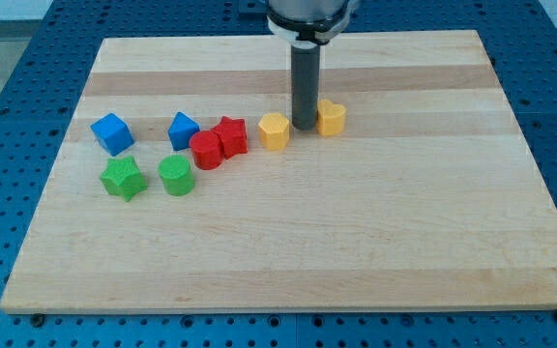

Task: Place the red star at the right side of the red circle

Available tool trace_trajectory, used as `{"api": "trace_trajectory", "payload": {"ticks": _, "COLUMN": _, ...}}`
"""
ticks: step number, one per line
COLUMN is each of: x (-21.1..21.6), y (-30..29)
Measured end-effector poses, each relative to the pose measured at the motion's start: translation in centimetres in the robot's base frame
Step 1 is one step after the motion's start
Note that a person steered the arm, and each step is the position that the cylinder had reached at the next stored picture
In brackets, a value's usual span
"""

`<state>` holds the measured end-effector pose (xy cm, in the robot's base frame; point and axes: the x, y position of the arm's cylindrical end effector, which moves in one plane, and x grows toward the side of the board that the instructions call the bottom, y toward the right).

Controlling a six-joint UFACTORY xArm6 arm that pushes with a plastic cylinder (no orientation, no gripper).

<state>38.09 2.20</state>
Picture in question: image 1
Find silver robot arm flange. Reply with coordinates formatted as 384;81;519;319
266;0;361;49

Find red star block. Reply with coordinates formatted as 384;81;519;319
211;116;248;160

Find red circle block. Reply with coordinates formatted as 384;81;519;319
190;130;223;170

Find green circle block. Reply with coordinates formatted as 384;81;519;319
158;155;195;196

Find green star block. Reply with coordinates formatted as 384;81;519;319
100;156;148;202

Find yellow hexagon block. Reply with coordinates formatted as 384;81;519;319
258;113;290;151

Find yellow heart block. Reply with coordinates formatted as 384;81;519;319
317;100;347;136

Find light wooden board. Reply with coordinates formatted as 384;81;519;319
0;30;557;314

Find blue triangle block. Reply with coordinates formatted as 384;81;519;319
168;111;200;151

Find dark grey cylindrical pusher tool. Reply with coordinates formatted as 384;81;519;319
291;45;320;131

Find blue cube block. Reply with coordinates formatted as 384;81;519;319
90;113;134;157

